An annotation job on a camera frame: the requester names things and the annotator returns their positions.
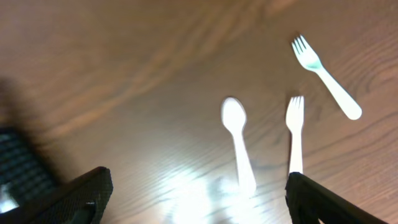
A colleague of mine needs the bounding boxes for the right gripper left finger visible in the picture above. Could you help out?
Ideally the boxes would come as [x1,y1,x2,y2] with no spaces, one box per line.
[1,167,113,223]

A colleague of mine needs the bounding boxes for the dark green plastic basket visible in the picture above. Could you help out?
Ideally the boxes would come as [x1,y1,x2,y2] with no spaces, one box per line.
[1,127,60,213]

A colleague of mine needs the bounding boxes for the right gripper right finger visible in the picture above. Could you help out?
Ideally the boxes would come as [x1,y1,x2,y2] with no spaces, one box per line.
[285,172,384,224]

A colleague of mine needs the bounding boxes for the white plastic fork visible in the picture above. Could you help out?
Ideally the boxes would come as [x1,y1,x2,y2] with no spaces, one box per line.
[285,96,305,174]
[292,35,363,120]

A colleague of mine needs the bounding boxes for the thick white plastic spoon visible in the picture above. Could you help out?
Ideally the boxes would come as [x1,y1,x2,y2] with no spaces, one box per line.
[221,97,256,197]

